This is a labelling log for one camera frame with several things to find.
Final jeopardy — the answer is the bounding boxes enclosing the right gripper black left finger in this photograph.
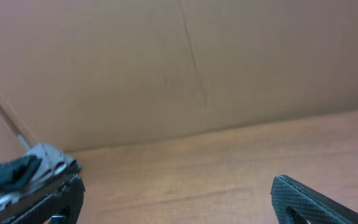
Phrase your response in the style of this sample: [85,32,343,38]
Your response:
[0,174,85,224]

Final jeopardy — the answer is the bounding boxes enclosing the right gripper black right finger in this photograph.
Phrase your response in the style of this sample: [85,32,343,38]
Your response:
[270,175,358,224]

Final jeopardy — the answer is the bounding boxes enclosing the black t-shirt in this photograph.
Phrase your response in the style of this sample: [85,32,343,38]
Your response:
[0,155,42,195]

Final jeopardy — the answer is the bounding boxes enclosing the folded grey shorts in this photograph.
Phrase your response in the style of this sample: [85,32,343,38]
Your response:
[0,142,80,211]

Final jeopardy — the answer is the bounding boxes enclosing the cardboard box at back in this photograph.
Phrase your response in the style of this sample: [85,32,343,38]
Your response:
[0,0,358,149]

